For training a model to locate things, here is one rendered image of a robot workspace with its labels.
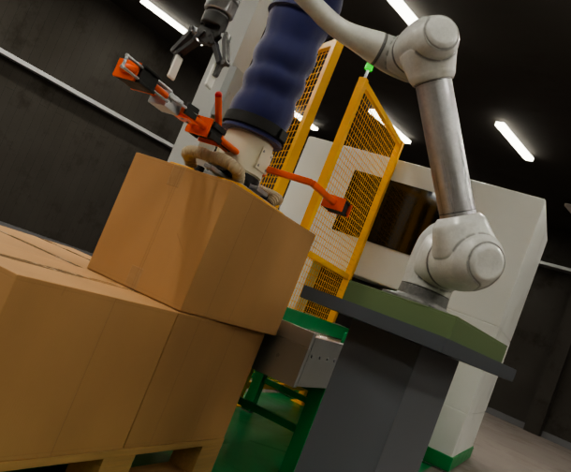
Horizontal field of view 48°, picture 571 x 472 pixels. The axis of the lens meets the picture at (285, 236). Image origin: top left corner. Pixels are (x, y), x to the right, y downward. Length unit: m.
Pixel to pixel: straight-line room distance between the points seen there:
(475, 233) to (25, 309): 1.12
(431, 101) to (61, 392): 1.19
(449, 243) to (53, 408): 1.07
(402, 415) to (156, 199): 0.96
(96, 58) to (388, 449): 9.65
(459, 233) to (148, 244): 0.90
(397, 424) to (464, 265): 0.48
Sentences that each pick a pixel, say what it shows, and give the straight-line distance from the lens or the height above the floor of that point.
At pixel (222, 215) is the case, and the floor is 0.84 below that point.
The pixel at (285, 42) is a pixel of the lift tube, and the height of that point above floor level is 1.47.
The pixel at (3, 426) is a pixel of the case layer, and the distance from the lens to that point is 1.51.
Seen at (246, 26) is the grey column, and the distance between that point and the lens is 3.80.
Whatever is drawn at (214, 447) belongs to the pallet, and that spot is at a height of 0.11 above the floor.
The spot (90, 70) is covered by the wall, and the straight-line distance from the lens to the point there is 10.92.
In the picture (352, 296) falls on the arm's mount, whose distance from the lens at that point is 1.95.
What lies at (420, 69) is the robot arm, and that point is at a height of 1.40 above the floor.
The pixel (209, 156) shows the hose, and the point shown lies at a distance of 2.04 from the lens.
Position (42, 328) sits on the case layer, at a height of 0.44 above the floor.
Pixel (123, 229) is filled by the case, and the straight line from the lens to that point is 2.04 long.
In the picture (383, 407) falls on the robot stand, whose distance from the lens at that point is 1.87.
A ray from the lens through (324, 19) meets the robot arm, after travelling 1.92.
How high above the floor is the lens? 0.70
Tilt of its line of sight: 5 degrees up
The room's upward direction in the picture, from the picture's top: 22 degrees clockwise
